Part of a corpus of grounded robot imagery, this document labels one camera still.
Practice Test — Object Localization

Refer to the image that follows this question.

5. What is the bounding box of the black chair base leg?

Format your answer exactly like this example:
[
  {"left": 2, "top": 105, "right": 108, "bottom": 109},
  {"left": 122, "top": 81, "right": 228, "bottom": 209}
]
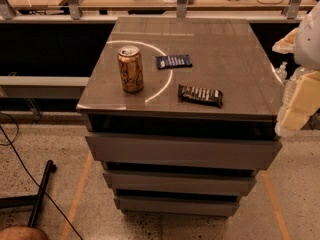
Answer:
[{"left": 0, "top": 160, "right": 56, "bottom": 228}]

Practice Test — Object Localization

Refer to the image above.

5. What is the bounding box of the gold soda can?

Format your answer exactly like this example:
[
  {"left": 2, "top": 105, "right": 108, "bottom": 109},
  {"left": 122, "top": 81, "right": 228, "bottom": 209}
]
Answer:
[{"left": 117, "top": 45, "right": 144, "bottom": 93}]

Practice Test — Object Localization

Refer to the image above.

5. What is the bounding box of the black chocolate rxbar wrapper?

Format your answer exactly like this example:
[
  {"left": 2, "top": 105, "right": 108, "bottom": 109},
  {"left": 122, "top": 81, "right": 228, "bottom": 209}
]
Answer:
[{"left": 178, "top": 85, "right": 223, "bottom": 108}]

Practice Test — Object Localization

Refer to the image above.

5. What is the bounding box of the grey drawer cabinet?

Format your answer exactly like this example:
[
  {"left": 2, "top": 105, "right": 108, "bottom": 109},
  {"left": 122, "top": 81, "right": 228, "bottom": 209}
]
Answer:
[{"left": 77, "top": 17, "right": 283, "bottom": 217}]

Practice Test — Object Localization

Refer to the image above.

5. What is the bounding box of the blue snack bar wrapper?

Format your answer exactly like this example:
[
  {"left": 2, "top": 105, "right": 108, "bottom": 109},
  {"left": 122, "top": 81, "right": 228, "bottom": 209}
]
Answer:
[{"left": 156, "top": 55, "right": 192, "bottom": 70}]

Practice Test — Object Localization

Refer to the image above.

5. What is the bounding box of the brown round object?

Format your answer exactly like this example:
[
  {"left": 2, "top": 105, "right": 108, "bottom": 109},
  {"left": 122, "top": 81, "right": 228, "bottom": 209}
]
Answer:
[{"left": 0, "top": 226, "right": 49, "bottom": 240}]

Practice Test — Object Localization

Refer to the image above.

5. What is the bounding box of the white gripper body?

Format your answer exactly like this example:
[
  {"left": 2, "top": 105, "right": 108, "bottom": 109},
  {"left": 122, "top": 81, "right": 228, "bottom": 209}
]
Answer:
[{"left": 272, "top": 28, "right": 297, "bottom": 54}]

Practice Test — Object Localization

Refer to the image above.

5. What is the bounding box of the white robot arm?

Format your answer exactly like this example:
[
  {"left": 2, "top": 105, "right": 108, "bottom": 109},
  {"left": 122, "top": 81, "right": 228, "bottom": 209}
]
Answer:
[{"left": 272, "top": 2, "right": 320, "bottom": 137}]

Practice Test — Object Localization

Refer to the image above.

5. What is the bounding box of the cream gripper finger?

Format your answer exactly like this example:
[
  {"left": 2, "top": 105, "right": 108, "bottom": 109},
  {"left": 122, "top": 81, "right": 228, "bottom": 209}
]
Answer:
[{"left": 275, "top": 71, "right": 320, "bottom": 137}]

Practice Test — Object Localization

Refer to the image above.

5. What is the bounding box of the clear sanitizer bottle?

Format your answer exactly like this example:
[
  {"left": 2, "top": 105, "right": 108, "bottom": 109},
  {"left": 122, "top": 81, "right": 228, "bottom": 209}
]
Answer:
[{"left": 275, "top": 61, "right": 287, "bottom": 83}]

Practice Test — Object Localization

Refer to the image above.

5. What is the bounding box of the black floor cable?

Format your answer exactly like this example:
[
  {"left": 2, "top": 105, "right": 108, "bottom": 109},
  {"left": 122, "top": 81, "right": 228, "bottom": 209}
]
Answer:
[{"left": 0, "top": 111, "right": 84, "bottom": 240}]

